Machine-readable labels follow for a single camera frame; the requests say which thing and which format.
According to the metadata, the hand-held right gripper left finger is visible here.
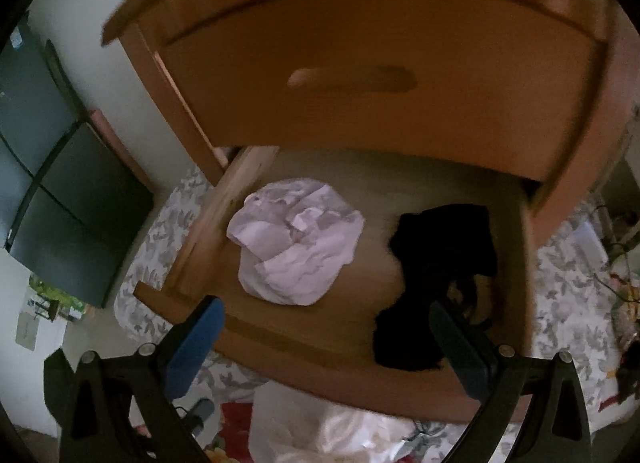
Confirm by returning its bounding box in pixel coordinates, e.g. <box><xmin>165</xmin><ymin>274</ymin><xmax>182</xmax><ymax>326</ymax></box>
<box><xmin>44</xmin><ymin>295</ymin><xmax>226</xmax><ymax>463</ymax></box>

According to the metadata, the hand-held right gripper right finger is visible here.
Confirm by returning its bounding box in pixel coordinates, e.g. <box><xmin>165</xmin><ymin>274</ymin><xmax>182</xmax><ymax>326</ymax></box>
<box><xmin>427</xmin><ymin>300</ymin><xmax>592</xmax><ymax>463</ymax></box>

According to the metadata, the black cloth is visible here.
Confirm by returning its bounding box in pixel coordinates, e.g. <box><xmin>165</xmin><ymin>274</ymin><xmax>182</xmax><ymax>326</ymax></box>
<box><xmin>374</xmin><ymin>202</ymin><xmax>499</xmax><ymax>372</ymax></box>

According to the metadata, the deep wooden drawer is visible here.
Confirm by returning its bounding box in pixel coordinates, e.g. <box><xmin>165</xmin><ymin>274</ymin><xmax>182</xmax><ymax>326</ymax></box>
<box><xmin>133</xmin><ymin>144</ymin><xmax>547</xmax><ymax>425</ymax></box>

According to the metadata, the lilac cloth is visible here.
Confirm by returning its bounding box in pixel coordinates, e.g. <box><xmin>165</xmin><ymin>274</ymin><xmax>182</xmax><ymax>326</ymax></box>
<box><xmin>226</xmin><ymin>177</ymin><xmax>364</xmax><ymax>307</ymax></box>

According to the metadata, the white cloth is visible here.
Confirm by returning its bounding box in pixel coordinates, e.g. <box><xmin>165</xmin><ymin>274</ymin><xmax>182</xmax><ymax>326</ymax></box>
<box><xmin>254</xmin><ymin>387</ymin><xmax>417</xmax><ymax>463</ymax></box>

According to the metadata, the grey floral bed sheet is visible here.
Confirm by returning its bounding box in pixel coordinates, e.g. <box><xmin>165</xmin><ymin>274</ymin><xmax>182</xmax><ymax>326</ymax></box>
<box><xmin>114</xmin><ymin>167</ymin><xmax>627</xmax><ymax>446</ymax></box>

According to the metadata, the green printed box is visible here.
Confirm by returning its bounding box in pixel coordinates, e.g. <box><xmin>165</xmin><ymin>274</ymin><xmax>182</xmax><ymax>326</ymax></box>
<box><xmin>27</xmin><ymin>272</ymin><xmax>92</xmax><ymax>320</ymax></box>

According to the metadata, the white power strip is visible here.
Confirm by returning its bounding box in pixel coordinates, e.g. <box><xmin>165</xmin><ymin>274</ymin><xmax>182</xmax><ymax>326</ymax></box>
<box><xmin>569</xmin><ymin>222</ymin><xmax>609</xmax><ymax>270</ymax></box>

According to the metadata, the small black object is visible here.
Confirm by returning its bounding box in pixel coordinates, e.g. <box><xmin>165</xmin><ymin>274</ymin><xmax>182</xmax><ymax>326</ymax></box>
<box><xmin>616</xmin><ymin>357</ymin><xmax>640</xmax><ymax>405</ymax></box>

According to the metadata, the wooden nightstand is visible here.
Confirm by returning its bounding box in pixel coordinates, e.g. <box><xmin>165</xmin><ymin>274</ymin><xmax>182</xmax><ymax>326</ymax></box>
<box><xmin>101</xmin><ymin>0</ymin><xmax>640</xmax><ymax>425</ymax></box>

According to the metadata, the shallow wooden drawer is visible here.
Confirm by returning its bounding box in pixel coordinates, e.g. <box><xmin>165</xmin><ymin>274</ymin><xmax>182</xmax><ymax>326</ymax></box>
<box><xmin>151</xmin><ymin>0</ymin><xmax>609</xmax><ymax>180</ymax></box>

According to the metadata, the black cable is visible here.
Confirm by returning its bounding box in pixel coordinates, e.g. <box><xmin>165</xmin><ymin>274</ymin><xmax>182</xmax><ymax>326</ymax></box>
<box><xmin>594</xmin><ymin>242</ymin><xmax>640</xmax><ymax>305</ymax></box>

